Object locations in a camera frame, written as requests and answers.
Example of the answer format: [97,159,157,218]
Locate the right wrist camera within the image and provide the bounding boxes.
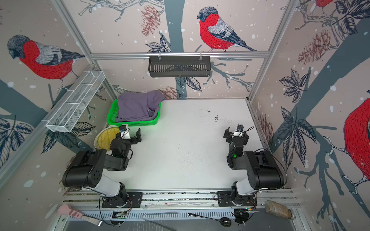
[233,124,244,137]

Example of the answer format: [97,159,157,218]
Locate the purple trousers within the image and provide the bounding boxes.
[115,90,166,122]

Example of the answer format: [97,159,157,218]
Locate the round woven bamboo tray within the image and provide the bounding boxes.
[94,126,120,151]

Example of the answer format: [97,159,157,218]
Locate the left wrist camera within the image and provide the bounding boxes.
[120,129,131,140]

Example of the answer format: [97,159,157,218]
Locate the black hanging plastic basket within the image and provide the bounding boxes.
[148,56,211,78]

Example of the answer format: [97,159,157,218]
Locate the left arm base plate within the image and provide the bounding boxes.
[101,192,143,208]

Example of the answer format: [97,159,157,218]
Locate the black long spoon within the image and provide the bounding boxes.
[188,213,232,228]

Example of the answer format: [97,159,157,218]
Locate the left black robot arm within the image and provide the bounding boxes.
[62,125,142,201]

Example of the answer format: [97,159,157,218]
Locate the brown filled plastic bottle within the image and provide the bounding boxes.
[265,200,294,220]

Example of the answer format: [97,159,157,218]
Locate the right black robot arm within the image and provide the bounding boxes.
[223,124,286,197]

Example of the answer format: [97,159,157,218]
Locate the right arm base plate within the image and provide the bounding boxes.
[214,191,257,208]

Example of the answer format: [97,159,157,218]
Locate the aluminium mounting rail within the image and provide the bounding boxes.
[63,189,301,210]

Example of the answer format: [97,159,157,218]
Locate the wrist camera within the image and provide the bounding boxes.
[233,124,244,137]
[120,129,131,140]

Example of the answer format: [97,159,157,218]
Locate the pink handled brush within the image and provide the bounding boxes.
[57,205,103,226]

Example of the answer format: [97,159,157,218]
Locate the green plastic basket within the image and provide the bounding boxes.
[107,99,161,127]

